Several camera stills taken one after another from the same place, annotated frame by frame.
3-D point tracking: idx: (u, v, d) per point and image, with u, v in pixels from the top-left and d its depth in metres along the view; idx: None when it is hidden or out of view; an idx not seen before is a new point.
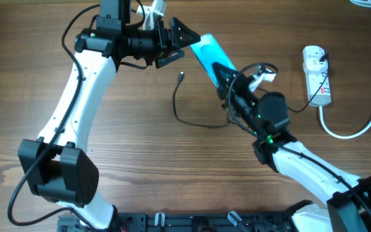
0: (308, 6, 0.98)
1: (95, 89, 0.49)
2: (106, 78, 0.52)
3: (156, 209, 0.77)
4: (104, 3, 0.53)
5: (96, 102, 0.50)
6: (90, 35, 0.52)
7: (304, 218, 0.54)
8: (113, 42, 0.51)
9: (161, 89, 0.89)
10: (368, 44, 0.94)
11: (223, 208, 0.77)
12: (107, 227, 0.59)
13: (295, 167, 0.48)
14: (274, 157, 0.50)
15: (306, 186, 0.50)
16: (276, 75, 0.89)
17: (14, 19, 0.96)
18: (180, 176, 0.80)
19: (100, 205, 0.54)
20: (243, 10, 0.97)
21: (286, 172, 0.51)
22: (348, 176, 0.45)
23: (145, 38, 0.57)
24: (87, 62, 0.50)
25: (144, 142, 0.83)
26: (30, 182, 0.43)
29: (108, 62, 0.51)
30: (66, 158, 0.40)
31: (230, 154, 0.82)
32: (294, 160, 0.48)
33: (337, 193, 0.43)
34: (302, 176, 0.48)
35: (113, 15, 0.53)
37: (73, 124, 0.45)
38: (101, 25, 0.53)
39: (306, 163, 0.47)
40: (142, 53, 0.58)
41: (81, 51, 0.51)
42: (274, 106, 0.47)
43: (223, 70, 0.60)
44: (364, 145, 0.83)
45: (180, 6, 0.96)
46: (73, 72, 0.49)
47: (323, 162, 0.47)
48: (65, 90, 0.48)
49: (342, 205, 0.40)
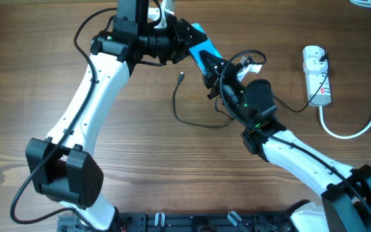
0: (307, 6, 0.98)
1: (107, 92, 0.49)
2: (119, 82, 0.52)
3: (156, 209, 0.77)
4: (121, 4, 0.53)
5: (108, 105, 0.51)
6: (107, 38, 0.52)
7: (304, 217, 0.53)
8: (129, 47, 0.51)
9: (161, 89, 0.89)
10: (369, 44, 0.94)
11: (223, 208, 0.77)
12: (107, 228, 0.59)
13: (286, 157, 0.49)
14: (264, 147, 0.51)
15: (296, 175, 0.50)
16: (275, 75, 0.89)
17: (14, 19, 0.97)
18: (181, 176, 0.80)
19: (102, 205, 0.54)
20: (243, 10, 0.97)
21: (276, 162, 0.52)
22: (341, 167, 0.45)
23: (161, 37, 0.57)
24: (102, 65, 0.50)
25: (145, 143, 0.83)
26: (35, 181, 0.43)
29: (122, 66, 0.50)
30: (71, 161, 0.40)
31: (230, 154, 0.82)
32: (284, 150, 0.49)
33: (331, 184, 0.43)
34: (294, 167, 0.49)
35: (130, 17, 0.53)
37: (82, 127, 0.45)
38: (117, 26, 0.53)
39: (297, 152, 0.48)
40: (160, 52, 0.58)
41: (96, 53, 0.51)
42: (260, 93, 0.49)
43: (210, 57, 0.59)
44: (364, 145, 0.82)
45: (180, 6, 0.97)
46: (87, 74, 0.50)
47: (314, 153, 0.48)
48: (78, 91, 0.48)
49: (337, 199, 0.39)
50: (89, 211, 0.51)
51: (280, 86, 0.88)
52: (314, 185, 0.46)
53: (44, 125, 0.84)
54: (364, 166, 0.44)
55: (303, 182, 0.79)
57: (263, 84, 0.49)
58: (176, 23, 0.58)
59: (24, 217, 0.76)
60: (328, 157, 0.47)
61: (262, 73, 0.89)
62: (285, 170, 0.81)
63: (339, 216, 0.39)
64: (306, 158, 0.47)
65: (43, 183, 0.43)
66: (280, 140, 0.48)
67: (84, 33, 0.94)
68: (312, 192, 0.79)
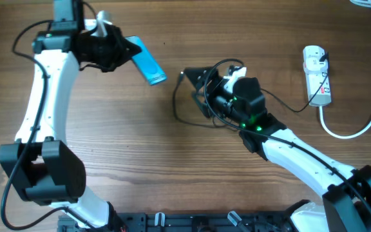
0: (308, 6, 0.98)
1: (60, 84, 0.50)
2: (71, 75, 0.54)
3: (156, 209, 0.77)
4: (57, 9, 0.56)
5: (66, 97, 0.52)
6: (46, 36, 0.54)
7: (302, 217, 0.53)
8: (70, 37, 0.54)
9: (161, 89, 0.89)
10: (369, 44, 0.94)
11: (224, 208, 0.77)
12: (107, 223, 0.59)
13: (286, 156, 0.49)
14: (263, 145, 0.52)
15: (296, 175, 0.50)
16: (275, 75, 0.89)
17: (14, 19, 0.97)
18: (180, 176, 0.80)
19: (92, 199, 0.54)
20: (243, 10, 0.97)
21: (276, 162, 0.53)
22: (342, 167, 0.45)
23: (103, 44, 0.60)
24: (49, 61, 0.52)
25: (145, 142, 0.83)
26: (17, 187, 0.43)
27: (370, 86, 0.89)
29: (69, 56, 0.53)
30: (47, 152, 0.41)
31: (230, 154, 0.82)
32: (285, 149, 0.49)
33: (332, 185, 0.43)
34: (294, 166, 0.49)
35: (67, 18, 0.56)
37: (47, 120, 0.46)
38: (55, 27, 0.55)
39: (297, 151, 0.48)
40: (102, 58, 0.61)
41: (40, 53, 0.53)
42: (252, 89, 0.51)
43: (192, 71, 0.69)
44: (365, 145, 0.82)
45: (180, 6, 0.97)
46: (37, 73, 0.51)
47: (314, 151, 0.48)
48: (32, 92, 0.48)
49: (338, 200, 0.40)
50: (82, 205, 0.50)
51: (280, 85, 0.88)
52: (314, 184, 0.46)
53: None
54: (364, 166, 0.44)
55: (303, 183, 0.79)
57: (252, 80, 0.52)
58: (118, 31, 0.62)
59: (24, 217, 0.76)
60: (329, 157, 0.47)
61: (262, 73, 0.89)
62: (285, 170, 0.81)
63: (340, 216, 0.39)
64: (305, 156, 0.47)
65: (26, 187, 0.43)
66: (279, 140, 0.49)
67: None
68: (312, 192, 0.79)
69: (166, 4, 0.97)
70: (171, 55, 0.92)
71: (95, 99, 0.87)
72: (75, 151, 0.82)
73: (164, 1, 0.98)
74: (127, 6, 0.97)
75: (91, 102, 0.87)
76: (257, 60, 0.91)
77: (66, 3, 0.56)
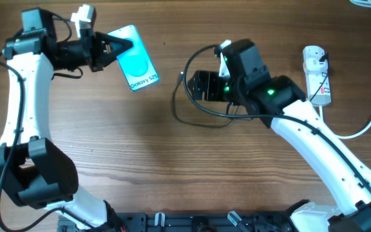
0: (308, 6, 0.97)
1: (38, 84, 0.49)
2: (46, 77, 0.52)
3: (156, 209, 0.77)
4: (24, 19, 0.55)
5: (46, 96, 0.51)
6: (15, 41, 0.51)
7: (301, 216, 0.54)
8: (40, 40, 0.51)
9: (161, 89, 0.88)
10: (369, 44, 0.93)
11: (224, 209, 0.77)
12: (106, 222, 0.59)
13: (306, 143, 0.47)
14: (276, 120, 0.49)
15: (304, 155, 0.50)
16: (275, 75, 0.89)
17: (14, 19, 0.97)
18: (181, 176, 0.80)
19: (87, 198, 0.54)
20: (243, 10, 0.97)
21: (282, 134, 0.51)
22: None
23: (74, 50, 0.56)
24: (21, 64, 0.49)
25: (144, 142, 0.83)
26: (9, 193, 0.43)
27: (370, 87, 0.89)
29: (42, 57, 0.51)
30: (34, 151, 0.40)
31: (230, 154, 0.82)
32: (306, 135, 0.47)
33: (364, 205, 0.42)
34: (310, 153, 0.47)
35: (37, 26, 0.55)
37: (29, 120, 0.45)
38: (24, 33, 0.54)
39: (321, 140, 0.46)
40: (71, 64, 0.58)
41: (11, 58, 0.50)
42: (252, 56, 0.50)
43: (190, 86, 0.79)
44: (364, 145, 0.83)
45: (180, 6, 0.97)
46: (11, 78, 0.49)
47: (339, 145, 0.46)
48: (9, 97, 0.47)
49: (364, 221, 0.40)
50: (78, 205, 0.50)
51: None
52: (335, 186, 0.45)
53: None
54: None
55: (304, 182, 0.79)
57: (250, 46, 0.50)
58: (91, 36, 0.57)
59: (24, 217, 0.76)
60: (358, 160, 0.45)
61: None
62: (285, 170, 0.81)
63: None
64: (327, 147, 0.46)
65: (18, 191, 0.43)
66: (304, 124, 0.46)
67: None
68: (312, 192, 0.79)
69: (166, 4, 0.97)
70: (171, 55, 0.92)
71: (95, 99, 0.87)
72: (75, 151, 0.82)
73: (164, 1, 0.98)
74: (128, 6, 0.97)
75: (91, 102, 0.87)
76: None
77: (35, 12, 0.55)
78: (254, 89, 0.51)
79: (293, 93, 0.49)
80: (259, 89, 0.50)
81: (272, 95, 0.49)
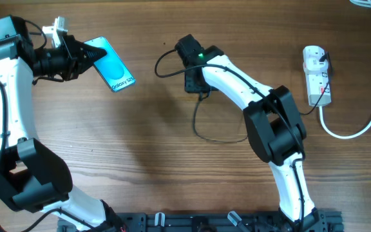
0: (308, 6, 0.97)
1: (19, 87, 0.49)
2: (26, 79, 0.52)
3: (156, 209, 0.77)
4: None
5: (29, 99, 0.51)
6: None
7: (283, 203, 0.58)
8: (16, 44, 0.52)
9: (162, 88, 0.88)
10: (369, 44, 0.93)
11: (224, 208, 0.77)
12: (105, 220, 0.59)
13: (220, 78, 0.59)
14: (202, 70, 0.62)
15: (228, 96, 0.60)
16: (275, 75, 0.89)
17: None
18: (180, 176, 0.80)
19: (84, 197, 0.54)
20: (243, 10, 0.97)
21: (213, 84, 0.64)
22: (263, 88, 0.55)
23: (55, 57, 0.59)
24: (0, 71, 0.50)
25: (143, 142, 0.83)
26: (4, 197, 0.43)
27: (370, 87, 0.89)
29: (19, 61, 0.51)
30: (24, 153, 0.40)
31: (230, 154, 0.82)
32: (219, 72, 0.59)
33: (252, 102, 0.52)
34: (226, 88, 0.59)
35: (10, 33, 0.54)
37: (14, 124, 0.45)
38: None
39: (229, 74, 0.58)
40: (55, 69, 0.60)
41: None
42: (190, 41, 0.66)
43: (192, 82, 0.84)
44: (364, 145, 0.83)
45: (180, 6, 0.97)
46: None
47: (244, 76, 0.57)
48: None
49: (253, 112, 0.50)
50: (74, 204, 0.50)
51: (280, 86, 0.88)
52: (240, 103, 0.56)
53: (44, 125, 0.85)
54: (280, 87, 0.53)
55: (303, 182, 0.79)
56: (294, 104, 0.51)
57: (188, 37, 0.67)
58: (69, 40, 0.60)
59: (24, 217, 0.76)
60: (253, 80, 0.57)
61: (262, 73, 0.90)
62: None
63: (255, 126, 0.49)
64: (232, 78, 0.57)
65: (13, 195, 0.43)
66: (215, 65, 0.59)
67: (85, 33, 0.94)
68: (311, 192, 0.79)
69: (166, 4, 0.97)
70: (171, 55, 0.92)
71: (95, 99, 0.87)
72: (75, 151, 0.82)
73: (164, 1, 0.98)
74: (128, 6, 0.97)
75: (91, 102, 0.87)
76: (256, 60, 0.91)
77: (7, 19, 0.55)
78: (192, 58, 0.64)
79: (216, 53, 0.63)
80: (194, 57, 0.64)
81: (202, 57, 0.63)
